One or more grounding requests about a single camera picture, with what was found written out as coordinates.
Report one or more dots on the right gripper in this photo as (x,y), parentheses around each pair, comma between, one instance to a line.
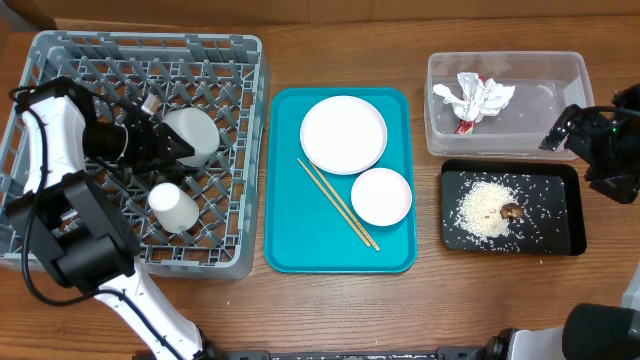
(585,127)

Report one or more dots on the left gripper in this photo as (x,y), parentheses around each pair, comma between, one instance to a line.
(151,140)

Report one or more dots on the grey-green bowl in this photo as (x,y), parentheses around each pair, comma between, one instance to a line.
(198,129)

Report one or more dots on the white cup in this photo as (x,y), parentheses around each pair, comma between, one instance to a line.
(175,210)

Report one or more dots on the brown food scrap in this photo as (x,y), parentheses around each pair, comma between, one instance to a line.
(511,211)

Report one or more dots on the white napkin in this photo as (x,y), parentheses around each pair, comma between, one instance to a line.
(497,97)

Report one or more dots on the red sauce packet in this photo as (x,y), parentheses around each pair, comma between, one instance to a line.
(466,126)

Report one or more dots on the pile of rice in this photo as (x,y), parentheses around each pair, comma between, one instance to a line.
(471,203)

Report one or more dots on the pink small bowl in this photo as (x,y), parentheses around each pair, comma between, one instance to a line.
(381,197)

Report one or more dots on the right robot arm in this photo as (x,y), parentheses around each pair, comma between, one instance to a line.
(607,139)

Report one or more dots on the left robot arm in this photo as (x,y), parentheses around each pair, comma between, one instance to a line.
(76,242)

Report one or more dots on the grey dishwasher rack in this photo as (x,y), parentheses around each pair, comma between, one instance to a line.
(224,75)

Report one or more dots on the clear plastic bin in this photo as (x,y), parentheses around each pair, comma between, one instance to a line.
(545,83)

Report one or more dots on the black rectangular tray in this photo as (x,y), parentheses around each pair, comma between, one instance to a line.
(577,232)

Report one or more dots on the large white plate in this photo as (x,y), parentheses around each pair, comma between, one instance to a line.
(343,135)

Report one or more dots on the teal plastic tray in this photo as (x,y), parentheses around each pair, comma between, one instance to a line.
(304,232)

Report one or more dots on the lower wooden chopstick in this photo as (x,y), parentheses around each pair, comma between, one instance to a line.
(334,203)

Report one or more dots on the wooden chopstick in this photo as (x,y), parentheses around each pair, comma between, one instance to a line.
(334,203)
(363,233)

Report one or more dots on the upper wooden chopstick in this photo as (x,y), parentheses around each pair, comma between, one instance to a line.
(363,233)

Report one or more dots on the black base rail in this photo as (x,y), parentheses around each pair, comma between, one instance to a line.
(443,353)

